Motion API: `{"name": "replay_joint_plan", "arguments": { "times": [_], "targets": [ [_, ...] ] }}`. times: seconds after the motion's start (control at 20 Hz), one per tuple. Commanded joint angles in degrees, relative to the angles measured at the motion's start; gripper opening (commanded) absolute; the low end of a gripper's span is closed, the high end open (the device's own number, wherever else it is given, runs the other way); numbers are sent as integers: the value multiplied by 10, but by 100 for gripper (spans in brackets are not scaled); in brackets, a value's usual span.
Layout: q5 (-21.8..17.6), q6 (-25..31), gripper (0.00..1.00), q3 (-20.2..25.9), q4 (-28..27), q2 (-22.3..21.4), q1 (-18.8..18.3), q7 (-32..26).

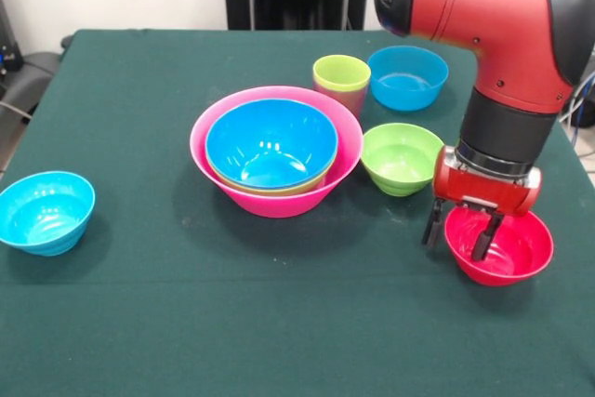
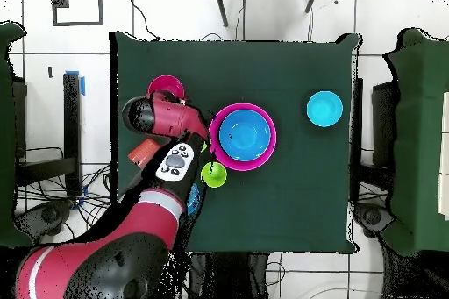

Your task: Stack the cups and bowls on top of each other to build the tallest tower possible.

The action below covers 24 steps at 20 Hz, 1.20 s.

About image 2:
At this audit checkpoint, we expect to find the medium blue bowl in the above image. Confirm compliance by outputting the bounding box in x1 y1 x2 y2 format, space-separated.
186 183 203 217

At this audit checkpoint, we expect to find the large pink bowl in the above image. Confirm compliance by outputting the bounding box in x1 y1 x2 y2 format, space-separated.
209 103 278 173

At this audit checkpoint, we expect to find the orange cup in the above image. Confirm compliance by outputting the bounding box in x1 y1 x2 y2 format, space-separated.
127 138 164 170

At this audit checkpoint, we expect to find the black wheel base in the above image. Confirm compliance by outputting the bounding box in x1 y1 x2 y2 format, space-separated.
353 200 394 236
20 200 71 237

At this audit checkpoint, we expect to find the lime green cup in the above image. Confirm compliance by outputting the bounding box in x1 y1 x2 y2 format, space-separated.
201 161 229 189

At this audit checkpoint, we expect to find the green covered side table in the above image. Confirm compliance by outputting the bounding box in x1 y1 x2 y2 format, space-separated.
384 28 449 257
0 21 32 251

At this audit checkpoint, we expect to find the large blue bowl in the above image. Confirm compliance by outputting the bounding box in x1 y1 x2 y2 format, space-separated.
218 109 274 162

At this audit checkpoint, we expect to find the small light blue bowl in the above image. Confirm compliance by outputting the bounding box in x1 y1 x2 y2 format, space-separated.
306 90 345 128

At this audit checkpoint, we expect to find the small red-pink bowl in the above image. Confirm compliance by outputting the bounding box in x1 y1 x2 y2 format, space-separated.
146 75 187 103

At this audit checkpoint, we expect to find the tangle of black cables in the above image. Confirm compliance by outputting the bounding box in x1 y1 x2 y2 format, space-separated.
17 146 117 230

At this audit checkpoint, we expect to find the dark green table cloth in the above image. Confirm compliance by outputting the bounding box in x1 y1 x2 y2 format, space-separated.
111 31 360 254

